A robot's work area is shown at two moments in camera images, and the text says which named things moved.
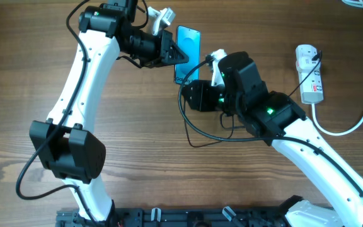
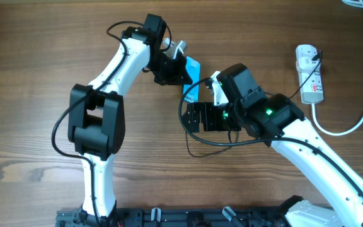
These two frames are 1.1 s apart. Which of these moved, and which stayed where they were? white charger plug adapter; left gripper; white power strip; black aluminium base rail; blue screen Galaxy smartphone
Moved: left gripper; blue screen Galaxy smartphone
Stayed: white charger plug adapter; white power strip; black aluminium base rail
